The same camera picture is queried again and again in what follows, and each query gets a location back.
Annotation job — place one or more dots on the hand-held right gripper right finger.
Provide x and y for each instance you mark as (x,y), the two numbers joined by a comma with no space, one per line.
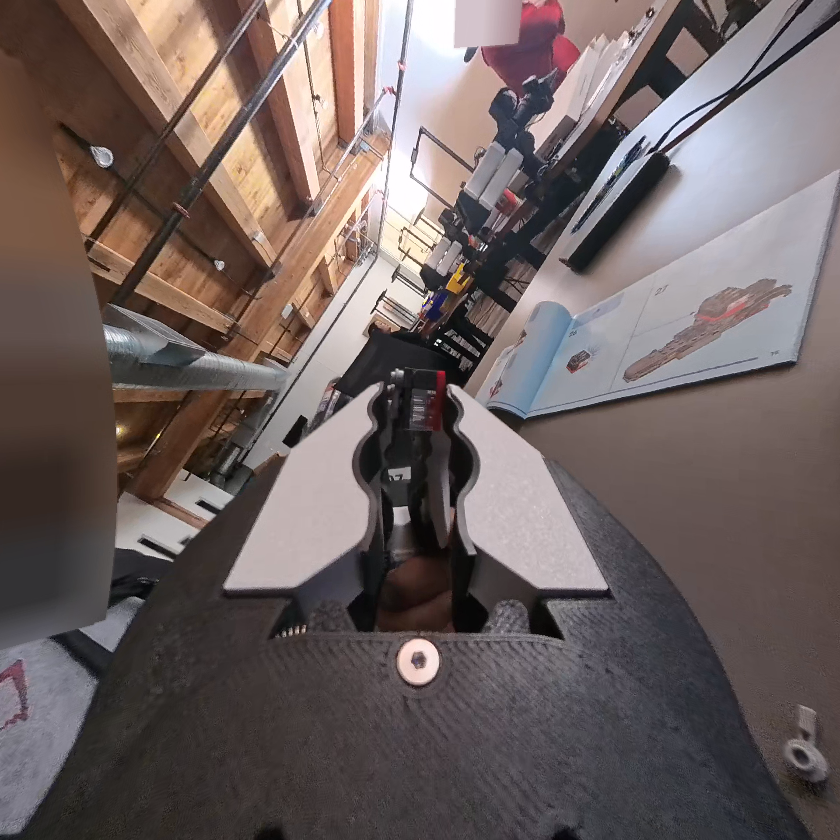
(525,531)

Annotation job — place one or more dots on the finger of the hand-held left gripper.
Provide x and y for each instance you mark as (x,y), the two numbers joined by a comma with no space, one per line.
(436,499)

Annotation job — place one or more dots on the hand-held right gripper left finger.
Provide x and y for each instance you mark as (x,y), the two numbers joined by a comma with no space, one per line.
(308,525)

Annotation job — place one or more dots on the black and red brick assembly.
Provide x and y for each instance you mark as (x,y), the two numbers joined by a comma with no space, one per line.
(423,400)

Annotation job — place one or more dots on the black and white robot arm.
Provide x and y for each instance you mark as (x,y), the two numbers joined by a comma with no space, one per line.
(446,256)
(499,170)

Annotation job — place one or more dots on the grey desk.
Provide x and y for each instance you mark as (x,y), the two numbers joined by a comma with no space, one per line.
(656,525)

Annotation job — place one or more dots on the person's left hand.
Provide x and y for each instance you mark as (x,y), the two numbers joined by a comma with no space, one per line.
(413,597)

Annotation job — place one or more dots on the black office chair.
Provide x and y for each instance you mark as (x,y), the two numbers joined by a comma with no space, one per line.
(394,361)

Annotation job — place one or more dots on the small blue storage bin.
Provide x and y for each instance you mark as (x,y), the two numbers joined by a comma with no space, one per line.
(434,307)

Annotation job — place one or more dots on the yellow storage bin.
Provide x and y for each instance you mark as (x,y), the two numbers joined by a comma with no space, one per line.
(459,281)

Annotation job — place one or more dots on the red cup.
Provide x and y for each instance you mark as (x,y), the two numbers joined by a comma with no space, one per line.
(506,201)

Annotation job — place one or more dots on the open brick instruction booklet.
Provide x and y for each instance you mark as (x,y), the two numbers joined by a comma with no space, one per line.
(722,295)

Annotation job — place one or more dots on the grey printed cloth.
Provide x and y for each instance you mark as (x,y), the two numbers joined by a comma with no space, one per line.
(39,722)

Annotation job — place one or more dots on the black power bank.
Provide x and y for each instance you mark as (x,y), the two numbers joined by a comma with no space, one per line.
(617,210)

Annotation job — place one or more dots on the ceiling pipe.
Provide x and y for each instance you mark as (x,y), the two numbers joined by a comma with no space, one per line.
(223,151)

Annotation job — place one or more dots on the stack of white boxes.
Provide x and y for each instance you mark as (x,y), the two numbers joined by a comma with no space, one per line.
(597,72)

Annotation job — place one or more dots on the silver air duct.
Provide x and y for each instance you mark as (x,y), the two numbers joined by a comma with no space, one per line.
(197,367)

